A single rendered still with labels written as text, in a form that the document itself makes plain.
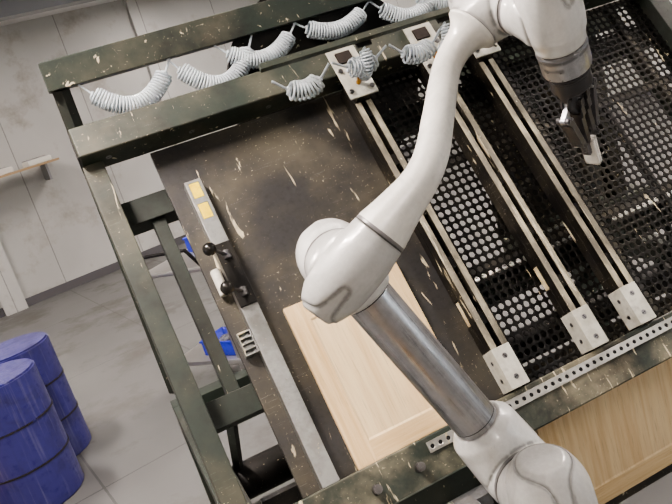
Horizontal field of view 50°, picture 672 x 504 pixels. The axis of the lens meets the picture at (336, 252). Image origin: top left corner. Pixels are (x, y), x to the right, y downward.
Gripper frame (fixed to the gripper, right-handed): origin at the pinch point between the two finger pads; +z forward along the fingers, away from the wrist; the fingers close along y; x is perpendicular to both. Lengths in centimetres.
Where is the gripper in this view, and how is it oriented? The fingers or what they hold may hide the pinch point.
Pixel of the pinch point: (590, 149)
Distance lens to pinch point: 152.2
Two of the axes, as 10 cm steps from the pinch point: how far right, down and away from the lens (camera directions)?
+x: 7.1, 2.0, -6.7
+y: -5.5, 7.6, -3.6
